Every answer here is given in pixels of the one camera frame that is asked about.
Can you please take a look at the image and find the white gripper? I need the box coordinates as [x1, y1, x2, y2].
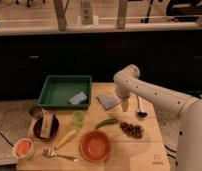
[115, 86, 130, 112]

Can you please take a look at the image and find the grey blue towel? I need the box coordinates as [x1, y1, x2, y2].
[97, 95, 120, 110]

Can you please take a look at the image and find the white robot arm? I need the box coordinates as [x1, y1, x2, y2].
[113, 64, 202, 171]

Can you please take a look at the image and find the red bowl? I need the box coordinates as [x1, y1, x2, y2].
[79, 130, 111, 163]

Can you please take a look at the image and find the wooden block in bowl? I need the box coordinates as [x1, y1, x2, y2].
[40, 114, 55, 139]

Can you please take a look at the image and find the dark brown bowl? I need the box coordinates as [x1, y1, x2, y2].
[33, 116, 59, 138]

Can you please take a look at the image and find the bunch of dark grapes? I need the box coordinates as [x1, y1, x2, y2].
[120, 122, 144, 139]

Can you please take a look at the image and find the wooden cutting board table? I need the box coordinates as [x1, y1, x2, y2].
[17, 83, 170, 171]

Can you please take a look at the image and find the grey sponge in tray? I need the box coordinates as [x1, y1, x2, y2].
[69, 92, 87, 105]

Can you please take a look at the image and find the small green cup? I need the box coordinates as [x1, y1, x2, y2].
[73, 111, 84, 127]

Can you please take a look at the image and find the green plastic tray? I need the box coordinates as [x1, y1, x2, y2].
[37, 75, 92, 110]

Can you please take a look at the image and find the small metal can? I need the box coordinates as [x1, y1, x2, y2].
[29, 106, 43, 120]

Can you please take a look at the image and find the silver fork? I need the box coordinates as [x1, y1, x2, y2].
[42, 149, 78, 162]

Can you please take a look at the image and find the orange cup with white rim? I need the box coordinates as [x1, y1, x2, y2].
[12, 138, 35, 159]

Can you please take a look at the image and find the black ladle with white handle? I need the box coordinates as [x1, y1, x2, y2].
[137, 96, 147, 118]

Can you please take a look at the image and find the black cable right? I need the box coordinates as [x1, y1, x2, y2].
[164, 144, 179, 171]

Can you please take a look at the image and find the black cable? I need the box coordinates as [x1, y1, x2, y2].
[0, 127, 15, 148]
[164, 144, 179, 171]

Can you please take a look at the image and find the black cable left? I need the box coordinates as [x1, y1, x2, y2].
[0, 127, 15, 148]

